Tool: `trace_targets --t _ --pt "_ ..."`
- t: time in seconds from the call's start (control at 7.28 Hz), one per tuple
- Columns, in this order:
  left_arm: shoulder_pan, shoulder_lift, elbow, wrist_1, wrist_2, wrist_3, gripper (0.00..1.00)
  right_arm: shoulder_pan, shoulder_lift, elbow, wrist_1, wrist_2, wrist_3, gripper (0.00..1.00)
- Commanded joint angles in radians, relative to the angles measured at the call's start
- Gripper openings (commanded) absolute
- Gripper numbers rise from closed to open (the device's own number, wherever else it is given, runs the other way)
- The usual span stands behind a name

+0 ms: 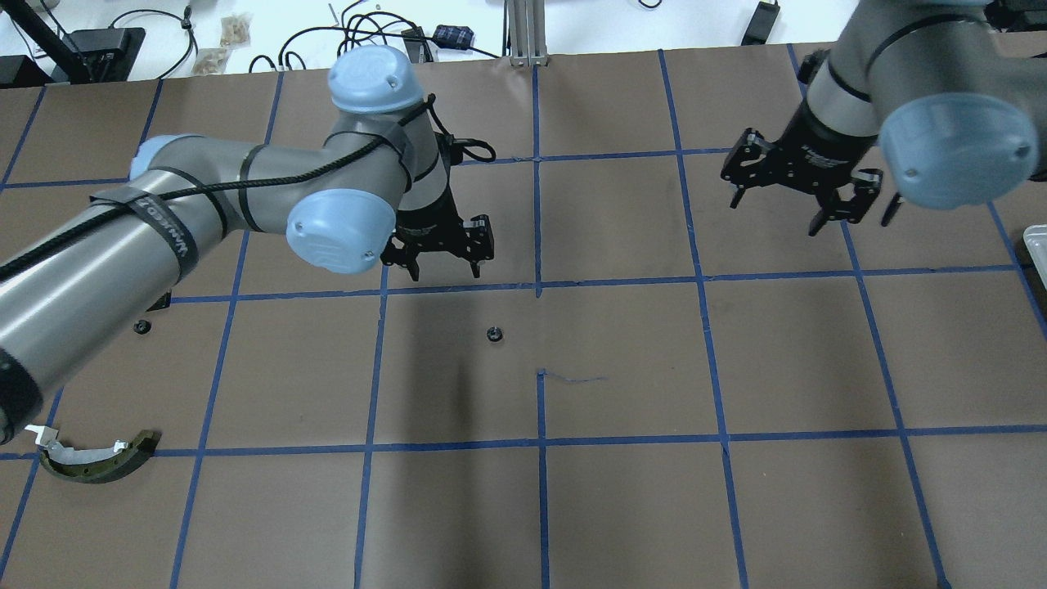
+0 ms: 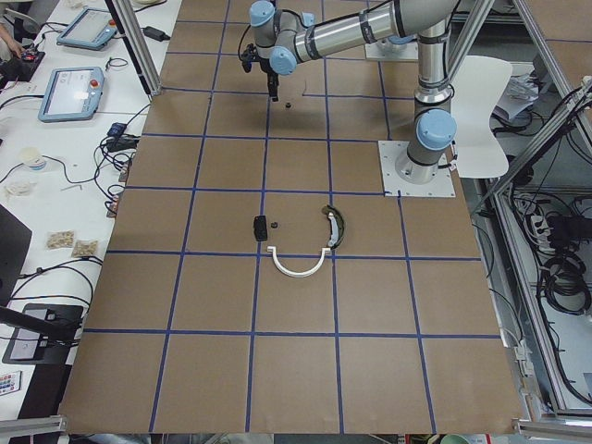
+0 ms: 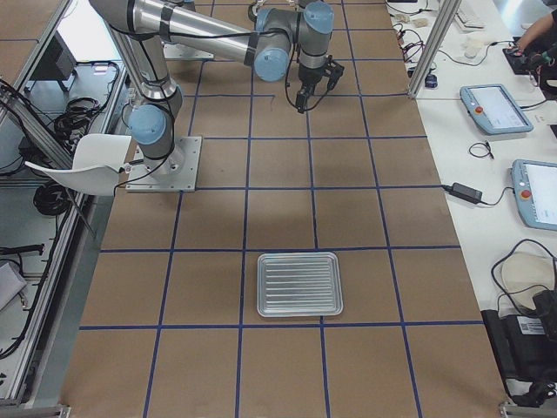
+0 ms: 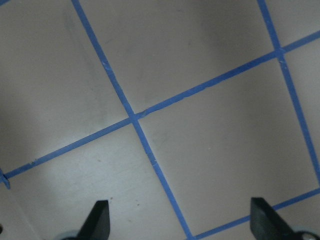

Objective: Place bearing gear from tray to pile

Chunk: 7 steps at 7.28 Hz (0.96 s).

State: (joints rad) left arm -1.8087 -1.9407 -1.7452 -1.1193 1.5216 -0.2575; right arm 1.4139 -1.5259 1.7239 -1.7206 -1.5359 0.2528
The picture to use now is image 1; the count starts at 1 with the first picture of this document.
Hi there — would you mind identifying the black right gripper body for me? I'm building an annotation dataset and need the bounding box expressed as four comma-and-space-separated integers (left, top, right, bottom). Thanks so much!
719, 103, 885, 218

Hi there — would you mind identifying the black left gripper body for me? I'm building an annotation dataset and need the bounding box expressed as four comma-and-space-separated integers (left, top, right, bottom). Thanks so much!
380, 180, 495, 266

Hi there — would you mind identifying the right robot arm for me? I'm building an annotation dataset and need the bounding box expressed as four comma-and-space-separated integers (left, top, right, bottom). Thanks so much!
719, 1, 1045, 236

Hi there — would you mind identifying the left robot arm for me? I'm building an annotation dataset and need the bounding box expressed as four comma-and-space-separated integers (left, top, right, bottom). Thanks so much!
1, 45, 494, 443

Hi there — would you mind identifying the black power adapter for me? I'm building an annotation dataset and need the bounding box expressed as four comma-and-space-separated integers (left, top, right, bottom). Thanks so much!
740, 1, 781, 46

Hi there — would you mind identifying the small black flat plate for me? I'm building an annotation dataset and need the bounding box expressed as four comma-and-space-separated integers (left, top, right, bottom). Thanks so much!
146, 290, 172, 312

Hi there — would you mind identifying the dark brake shoe part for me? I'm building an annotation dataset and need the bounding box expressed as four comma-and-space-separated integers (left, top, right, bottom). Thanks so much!
38, 429, 162, 484

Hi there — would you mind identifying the white curved plastic part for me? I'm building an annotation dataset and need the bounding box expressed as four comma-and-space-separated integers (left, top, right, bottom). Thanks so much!
24, 424, 60, 447

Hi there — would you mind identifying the aluminium frame post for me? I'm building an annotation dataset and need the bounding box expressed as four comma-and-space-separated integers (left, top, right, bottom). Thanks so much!
504, 1, 549, 68

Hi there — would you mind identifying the black cable on desk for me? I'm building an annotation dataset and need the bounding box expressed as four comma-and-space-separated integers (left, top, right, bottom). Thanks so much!
110, 7, 200, 81

